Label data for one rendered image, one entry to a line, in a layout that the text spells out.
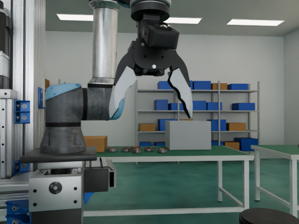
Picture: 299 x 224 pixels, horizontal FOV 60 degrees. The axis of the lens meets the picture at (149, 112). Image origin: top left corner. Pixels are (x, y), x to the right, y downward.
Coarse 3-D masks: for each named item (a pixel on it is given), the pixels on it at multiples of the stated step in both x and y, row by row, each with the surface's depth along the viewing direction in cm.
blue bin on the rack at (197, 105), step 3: (195, 102) 627; (198, 102) 628; (201, 102) 629; (204, 102) 629; (195, 105) 627; (198, 105) 628; (201, 105) 628; (204, 105) 629; (195, 108) 627; (198, 108) 628; (201, 108) 628; (204, 108) 629
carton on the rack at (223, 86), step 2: (212, 84) 637; (214, 84) 634; (216, 84) 634; (220, 84) 635; (222, 84) 635; (224, 84) 635; (226, 84) 636; (212, 86) 637; (214, 86) 634; (216, 86) 634; (220, 86) 635; (222, 86) 635; (224, 86) 635; (226, 86) 636; (212, 88) 637; (214, 88) 634; (216, 88) 634; (220, 88) 635; (222, 88) 635; (224, 88) 635; (226, 88) 636
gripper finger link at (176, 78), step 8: (168, 72) 48; (176, 72) 46; (168, 80) 46; (176, 80) 46; (184, 80) 46; (176, 88) 46; (184, 88) 46; (184, 96) 46; (184, 104) 47; (192, 104) 47; (192, 112) 47
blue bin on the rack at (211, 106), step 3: (207, 102) 631; (210, 102) 631; (213, 102) 631; (216, 102) 631; (207, 105) 631; (210, 105) 631; (213, 105) 631; (216, 105) 631; (207, 108) 631; (210, 108) 631; (213, 108) 631; (216, 108) 631
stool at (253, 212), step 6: (246, 210) 163; (252, 210) 163; (258, 210) 163; (264, 210) 163; (270, 210) 163; (276, 210) 163; (240, 216) 156; (246, 216) 153; (252, 216) 153; (258, 216) 153; (264, 216) 153; (270, 216) 153; (276, 216) 153; (282, 216) 153; (288, 216) 153; (294, 216) 153; (240, 222) 152; (246, 222) 147; (252, 222) 145; (258, 222) 145; (264, 222) 145; (270, 222) 145; (276, 222) 145; (282, 222) 145; (288, 222) 145; (294, 222) 145
